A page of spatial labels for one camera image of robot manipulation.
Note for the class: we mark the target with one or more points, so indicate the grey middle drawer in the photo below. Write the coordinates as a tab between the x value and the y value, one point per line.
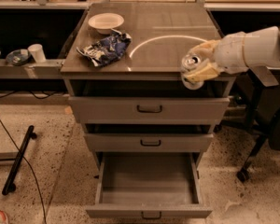
148	142

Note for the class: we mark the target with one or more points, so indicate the black office chair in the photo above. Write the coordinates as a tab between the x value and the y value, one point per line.
258	90

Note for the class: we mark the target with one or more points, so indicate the black bar with wheel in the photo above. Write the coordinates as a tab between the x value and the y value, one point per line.
9	185

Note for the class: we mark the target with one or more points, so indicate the grey top drawer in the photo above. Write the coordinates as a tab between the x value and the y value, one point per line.
124	110

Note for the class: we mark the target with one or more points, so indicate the blue bowl with items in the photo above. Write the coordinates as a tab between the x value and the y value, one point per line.
18	57

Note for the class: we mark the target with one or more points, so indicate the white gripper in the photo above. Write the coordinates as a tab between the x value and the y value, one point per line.
230	52

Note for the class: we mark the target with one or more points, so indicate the white bowl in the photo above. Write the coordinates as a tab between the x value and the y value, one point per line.
104	23

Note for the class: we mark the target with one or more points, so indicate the grey side shelf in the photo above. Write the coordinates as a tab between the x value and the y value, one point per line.
50	69

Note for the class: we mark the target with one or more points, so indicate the silver 7up can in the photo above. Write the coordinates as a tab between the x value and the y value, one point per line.
190	63

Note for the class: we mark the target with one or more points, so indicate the grey drawer cabinet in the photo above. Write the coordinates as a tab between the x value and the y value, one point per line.
161	36

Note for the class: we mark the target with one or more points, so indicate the blue crumpled chip bag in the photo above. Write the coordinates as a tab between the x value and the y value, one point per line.
107	50

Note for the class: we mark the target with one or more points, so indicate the grey drawer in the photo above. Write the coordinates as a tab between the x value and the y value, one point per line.
124	110
148	186
148	142

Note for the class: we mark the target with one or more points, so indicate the white paper cup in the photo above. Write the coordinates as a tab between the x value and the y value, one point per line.
37	52

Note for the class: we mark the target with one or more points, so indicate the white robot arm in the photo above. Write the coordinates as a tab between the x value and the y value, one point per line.
261	48

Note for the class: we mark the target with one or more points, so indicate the grey bottom drawer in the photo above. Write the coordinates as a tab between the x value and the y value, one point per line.
148	186

